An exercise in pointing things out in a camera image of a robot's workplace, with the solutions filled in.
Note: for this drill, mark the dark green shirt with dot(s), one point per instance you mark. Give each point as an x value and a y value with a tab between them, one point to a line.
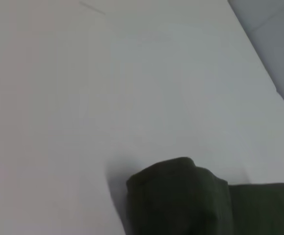
193	203

